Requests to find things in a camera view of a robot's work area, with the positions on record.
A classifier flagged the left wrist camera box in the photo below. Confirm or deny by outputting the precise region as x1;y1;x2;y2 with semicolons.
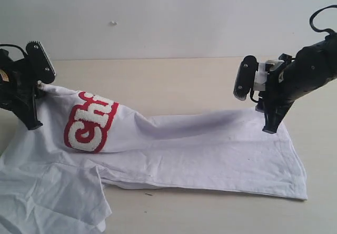
26;41;56;84

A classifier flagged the white t-shirt red patch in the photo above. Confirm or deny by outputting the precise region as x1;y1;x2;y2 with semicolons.
1;85;308;233

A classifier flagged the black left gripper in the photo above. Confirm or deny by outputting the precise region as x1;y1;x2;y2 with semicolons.
1;48;43;130

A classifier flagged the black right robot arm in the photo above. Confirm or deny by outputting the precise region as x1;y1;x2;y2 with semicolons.
256;34;336;134

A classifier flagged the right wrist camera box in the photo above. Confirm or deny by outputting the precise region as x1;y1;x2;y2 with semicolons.
233;55;259;101

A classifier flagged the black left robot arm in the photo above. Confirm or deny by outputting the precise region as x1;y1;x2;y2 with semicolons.
1;49;43;130

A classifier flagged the black camera cable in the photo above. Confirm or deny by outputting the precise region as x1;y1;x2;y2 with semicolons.
0;43;28;58
309;4;337;39

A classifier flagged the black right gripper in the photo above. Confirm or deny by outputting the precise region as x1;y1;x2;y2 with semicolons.
254;54;295;134

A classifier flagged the black left camera cable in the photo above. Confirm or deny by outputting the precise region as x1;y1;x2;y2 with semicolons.
0;43;28;58

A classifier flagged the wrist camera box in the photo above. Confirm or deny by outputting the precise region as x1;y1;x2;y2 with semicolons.
233;55;259;101
26;41;56;84

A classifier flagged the black right camera cable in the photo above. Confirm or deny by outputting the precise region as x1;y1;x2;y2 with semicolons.
309;4;337;39

